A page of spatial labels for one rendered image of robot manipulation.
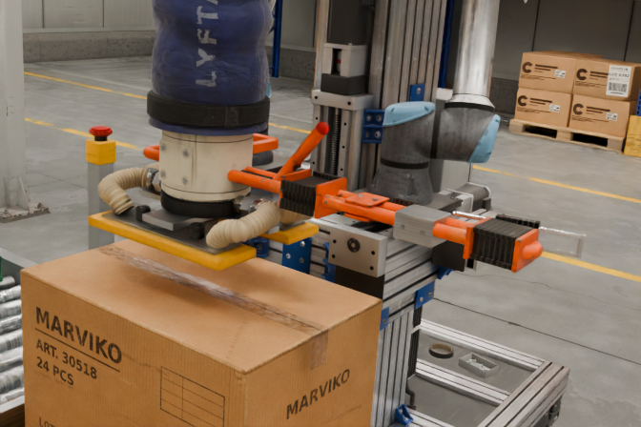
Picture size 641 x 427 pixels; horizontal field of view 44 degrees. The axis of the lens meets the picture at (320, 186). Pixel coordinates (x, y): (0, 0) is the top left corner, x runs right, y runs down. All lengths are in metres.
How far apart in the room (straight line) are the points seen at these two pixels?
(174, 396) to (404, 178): 0.76
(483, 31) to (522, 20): 8.36
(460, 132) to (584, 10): 8.21
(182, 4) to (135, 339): 0.58
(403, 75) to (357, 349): 0.83
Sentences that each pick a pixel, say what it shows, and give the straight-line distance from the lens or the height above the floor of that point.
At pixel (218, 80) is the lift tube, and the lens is 1.39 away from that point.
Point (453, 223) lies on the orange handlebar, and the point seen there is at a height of 1.19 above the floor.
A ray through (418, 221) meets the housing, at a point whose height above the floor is 1.19.
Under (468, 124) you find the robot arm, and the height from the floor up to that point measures 1.24.
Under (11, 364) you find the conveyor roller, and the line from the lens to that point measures 2.24.
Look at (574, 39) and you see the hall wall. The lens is 10.04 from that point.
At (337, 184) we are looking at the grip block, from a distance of 1.36.
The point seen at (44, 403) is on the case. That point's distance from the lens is 1.76.
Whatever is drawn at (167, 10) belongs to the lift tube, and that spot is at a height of 1.47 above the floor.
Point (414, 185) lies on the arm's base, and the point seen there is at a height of 1.09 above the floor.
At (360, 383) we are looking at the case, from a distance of 1.60.
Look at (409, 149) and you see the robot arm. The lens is 1.85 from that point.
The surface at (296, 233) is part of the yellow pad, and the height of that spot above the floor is 1.07.
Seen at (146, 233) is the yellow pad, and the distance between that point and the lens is 1.48.
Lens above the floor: 1.55
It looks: 15 degrees down
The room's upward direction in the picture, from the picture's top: 4 degrees clockwise
